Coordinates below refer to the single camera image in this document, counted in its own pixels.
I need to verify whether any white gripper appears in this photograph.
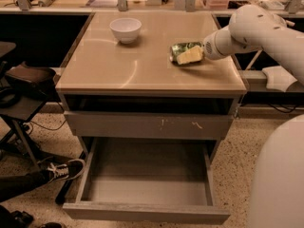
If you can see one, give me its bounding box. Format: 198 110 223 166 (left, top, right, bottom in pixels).
177 27 254 65

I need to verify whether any green soda can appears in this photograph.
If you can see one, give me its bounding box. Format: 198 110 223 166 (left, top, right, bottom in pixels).
170 42 203 64

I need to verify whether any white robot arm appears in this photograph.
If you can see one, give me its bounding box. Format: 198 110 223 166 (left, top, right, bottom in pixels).
202 5 304 228

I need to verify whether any grey drawer cabinet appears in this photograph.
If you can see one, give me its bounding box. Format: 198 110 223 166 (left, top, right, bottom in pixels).
57 10 246 156

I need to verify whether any open grey lower drawer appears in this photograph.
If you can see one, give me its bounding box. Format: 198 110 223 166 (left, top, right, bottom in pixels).
64 138 229 225

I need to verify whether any closed grey upper drawer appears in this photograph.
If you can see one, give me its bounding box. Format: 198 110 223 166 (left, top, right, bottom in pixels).
65 111 233 140

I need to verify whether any white ceramic bowl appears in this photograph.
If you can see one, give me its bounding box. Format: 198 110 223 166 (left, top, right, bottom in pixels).
109 18 142 44

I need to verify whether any white curved device on ledge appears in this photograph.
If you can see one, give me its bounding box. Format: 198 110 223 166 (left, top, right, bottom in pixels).
262 66 303 92

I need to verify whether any dark brown bag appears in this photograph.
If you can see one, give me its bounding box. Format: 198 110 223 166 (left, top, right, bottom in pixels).
5 64 56 99

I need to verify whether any black and white sneaker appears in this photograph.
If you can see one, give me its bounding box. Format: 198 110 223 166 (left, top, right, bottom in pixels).
46 159 86 182

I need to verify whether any black folding side table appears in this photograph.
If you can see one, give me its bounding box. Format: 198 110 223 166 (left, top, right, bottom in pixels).
0 41 77 169

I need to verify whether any person's leg in black trousers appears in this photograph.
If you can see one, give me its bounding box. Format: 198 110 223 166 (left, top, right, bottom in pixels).
0 171 49 202

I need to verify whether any black cable on floor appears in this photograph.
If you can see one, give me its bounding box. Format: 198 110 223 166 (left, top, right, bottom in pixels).
28 102 67 132

